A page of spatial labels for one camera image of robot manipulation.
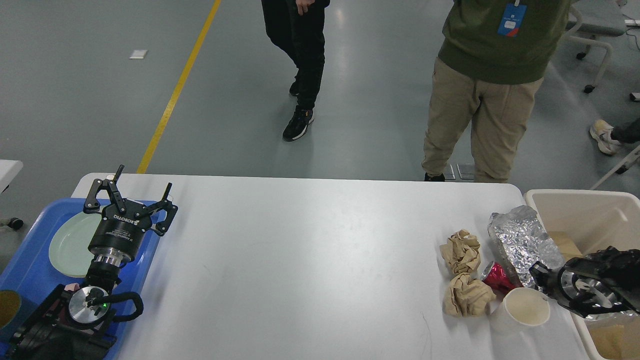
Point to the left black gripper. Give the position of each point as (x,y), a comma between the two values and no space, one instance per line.
(120,232)

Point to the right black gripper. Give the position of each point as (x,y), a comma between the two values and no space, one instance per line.
(556,283)

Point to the aluminium foil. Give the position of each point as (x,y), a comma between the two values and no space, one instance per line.
(520,240)

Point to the brown paper bag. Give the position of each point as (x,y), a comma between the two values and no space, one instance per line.
(617,342)
(566,245)

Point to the light green plate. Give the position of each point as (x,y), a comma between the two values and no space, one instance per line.
(69,247)

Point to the brown paper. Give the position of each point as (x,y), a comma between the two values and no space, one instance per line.
(461,252)
(467,297)

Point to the pink mug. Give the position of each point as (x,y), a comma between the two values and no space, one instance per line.
(74,287)

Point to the blue-grey mug yellow inside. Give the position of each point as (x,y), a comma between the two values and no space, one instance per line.
(14,311)

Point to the aluminium foil tray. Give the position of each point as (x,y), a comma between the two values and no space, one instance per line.
(611,319)

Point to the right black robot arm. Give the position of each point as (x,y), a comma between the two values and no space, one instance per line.
(606,281)

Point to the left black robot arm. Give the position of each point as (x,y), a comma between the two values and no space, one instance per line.
(89,324)

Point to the red foil wrapper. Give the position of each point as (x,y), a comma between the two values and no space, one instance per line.
(495,276)

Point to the upright white paper cup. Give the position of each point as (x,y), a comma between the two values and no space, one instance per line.
(521,309)

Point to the beige plastic bin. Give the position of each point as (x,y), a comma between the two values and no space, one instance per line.
(594,220)

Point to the white chair at right edge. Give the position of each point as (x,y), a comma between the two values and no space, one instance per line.
(624,165)

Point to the seated person at right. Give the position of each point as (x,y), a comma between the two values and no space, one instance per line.
(610,139)

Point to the person in khaki trousers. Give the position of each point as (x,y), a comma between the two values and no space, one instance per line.
(486,75)

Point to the right white office chair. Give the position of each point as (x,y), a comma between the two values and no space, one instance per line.
(589,22)

